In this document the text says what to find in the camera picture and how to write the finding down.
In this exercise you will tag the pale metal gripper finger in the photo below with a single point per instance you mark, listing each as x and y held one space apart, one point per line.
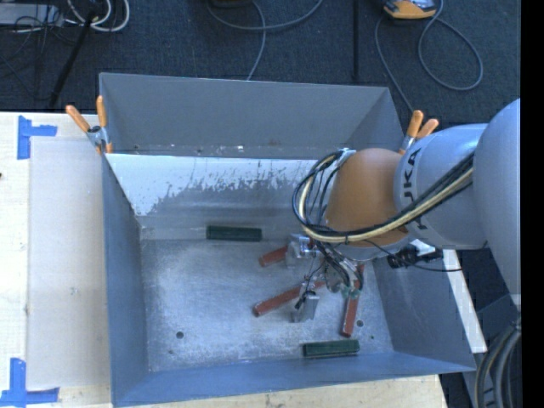
301 248
308 307

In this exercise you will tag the red-brown flat block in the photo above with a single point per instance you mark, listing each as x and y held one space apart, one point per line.
276 301
273 256
350 315

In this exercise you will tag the dark green flat block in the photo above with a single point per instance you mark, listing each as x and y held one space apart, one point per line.
234 233
330 348

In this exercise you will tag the grey metal bin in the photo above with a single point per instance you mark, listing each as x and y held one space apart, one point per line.
221 296

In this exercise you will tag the black cylinder on white bracket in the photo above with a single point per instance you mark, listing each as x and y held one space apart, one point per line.
403 258

